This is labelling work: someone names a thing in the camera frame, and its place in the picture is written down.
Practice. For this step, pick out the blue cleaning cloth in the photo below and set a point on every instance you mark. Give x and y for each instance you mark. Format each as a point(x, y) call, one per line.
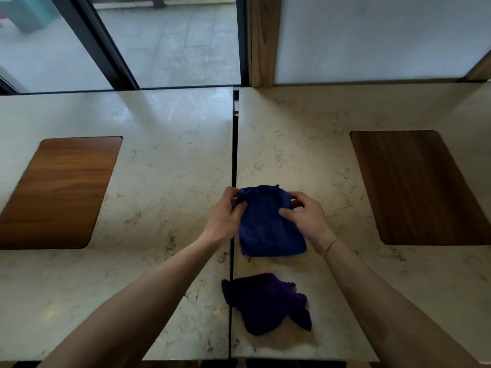
point(264, 229)

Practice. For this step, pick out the black window mullion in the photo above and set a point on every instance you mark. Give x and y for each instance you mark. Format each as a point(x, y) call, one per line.
point(242, 42)
point(96, 42)
point(4, 88)

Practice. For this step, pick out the person's left hand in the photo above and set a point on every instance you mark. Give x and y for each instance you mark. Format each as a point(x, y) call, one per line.
point(222, 222)

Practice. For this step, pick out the person's left forearm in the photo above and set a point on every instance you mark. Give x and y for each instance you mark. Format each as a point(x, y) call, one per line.
point(126, 310)

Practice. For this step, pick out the person's right forearm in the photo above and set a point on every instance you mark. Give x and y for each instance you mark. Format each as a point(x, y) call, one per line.
point(383, 310)

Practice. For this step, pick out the teal outdoor object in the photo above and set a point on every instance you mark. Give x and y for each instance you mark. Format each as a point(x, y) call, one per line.
point(30, 13)

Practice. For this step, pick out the wooden post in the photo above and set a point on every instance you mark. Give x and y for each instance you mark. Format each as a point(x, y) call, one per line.
point(264, 42)
point(481, 70)

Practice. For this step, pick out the wooden inlay panel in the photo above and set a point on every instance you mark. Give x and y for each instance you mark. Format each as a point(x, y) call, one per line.
point(422, 187)
point(61, 191)

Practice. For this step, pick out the person's right hand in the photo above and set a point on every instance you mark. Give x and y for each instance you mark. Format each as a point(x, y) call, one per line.
point(310, 222)

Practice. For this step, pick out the purple cleaning cloth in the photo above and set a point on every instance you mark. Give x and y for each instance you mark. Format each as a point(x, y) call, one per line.
point(264, 302)

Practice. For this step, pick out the white wall panel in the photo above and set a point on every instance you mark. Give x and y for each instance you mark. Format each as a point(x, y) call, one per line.
point(383, 38)

